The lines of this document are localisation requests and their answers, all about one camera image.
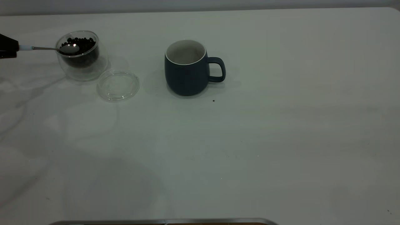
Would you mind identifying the metal spoon pale blue handle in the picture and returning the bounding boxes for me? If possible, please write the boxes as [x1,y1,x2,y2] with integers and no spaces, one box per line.
[18,43,81,56]

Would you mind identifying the dark grey ceramic mug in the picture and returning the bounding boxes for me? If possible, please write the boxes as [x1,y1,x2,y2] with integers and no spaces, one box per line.
[164,39,226,97]

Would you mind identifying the dark coffee beans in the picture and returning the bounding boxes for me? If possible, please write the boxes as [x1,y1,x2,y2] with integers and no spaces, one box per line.
[59,37,100,68]

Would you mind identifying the clear round glass lid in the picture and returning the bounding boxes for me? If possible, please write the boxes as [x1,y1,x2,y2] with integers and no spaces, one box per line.
[96,69,141,102]

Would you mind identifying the double-wall clear glass jar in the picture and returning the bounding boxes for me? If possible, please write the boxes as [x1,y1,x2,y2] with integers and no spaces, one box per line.
[55,30,109,82]

